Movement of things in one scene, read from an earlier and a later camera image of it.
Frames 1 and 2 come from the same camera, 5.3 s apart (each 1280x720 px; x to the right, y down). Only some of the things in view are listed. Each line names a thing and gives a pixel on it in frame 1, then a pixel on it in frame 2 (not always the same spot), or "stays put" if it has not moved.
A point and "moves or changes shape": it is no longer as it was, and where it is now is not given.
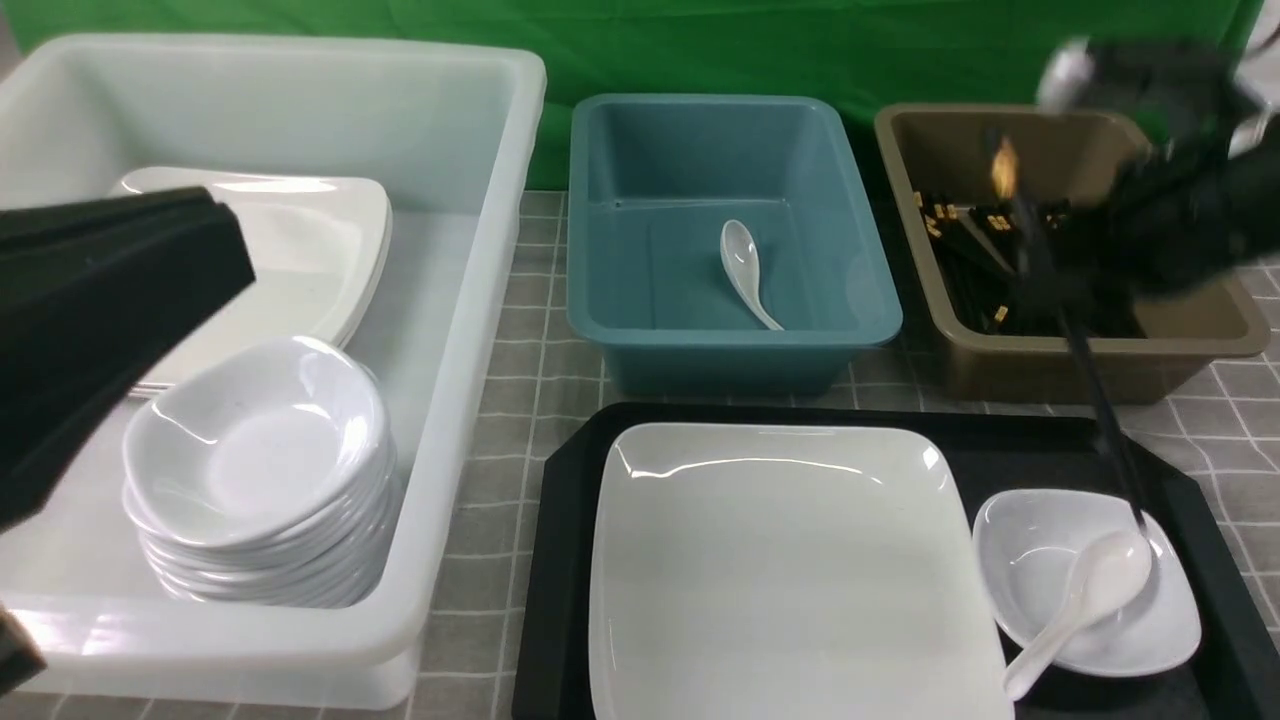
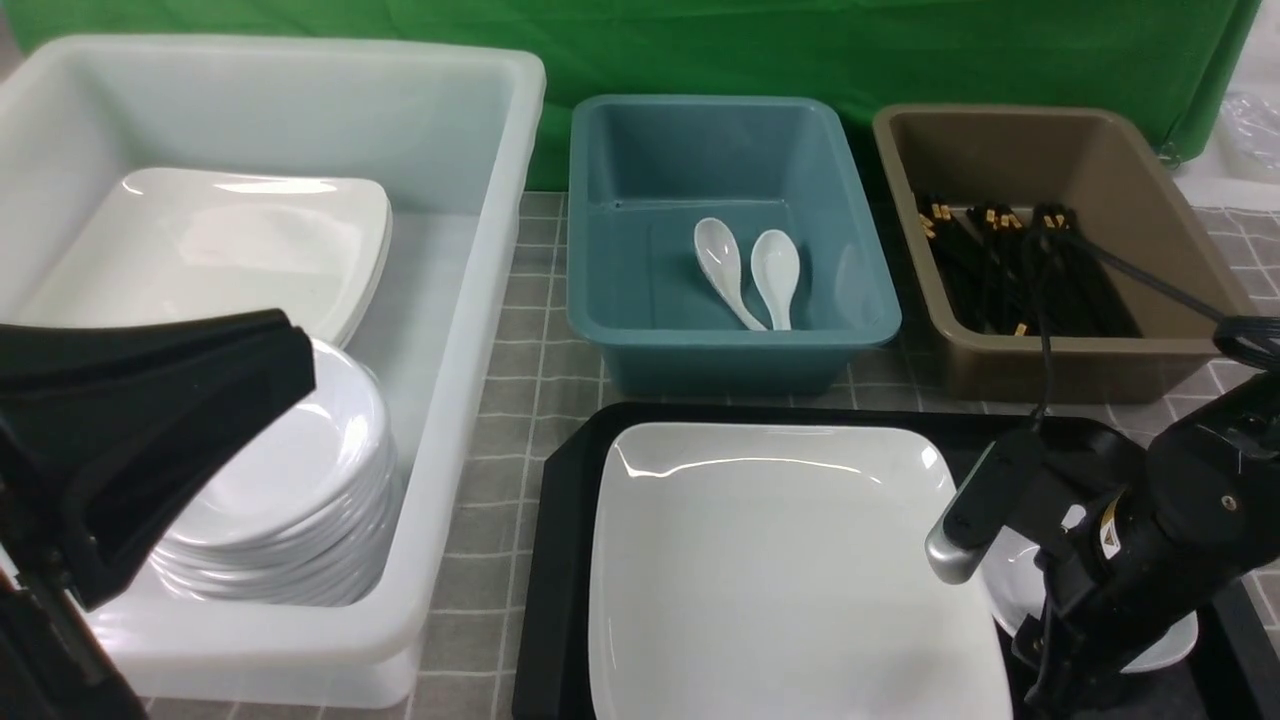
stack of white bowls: x=284 y=498 stays put
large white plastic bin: x=447 y=134 stays put
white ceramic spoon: x=1107 y=572 moves or changes shape
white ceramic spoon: x=741 y=256 -> x=718 y=251
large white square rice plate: x=784 y=572 stays put
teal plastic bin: x=651 y=182 stays put
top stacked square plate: x=315 y=247 stays put
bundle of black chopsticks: x=1030 y=268 stays put
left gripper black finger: x=86 y=289 -> x=104 y=429
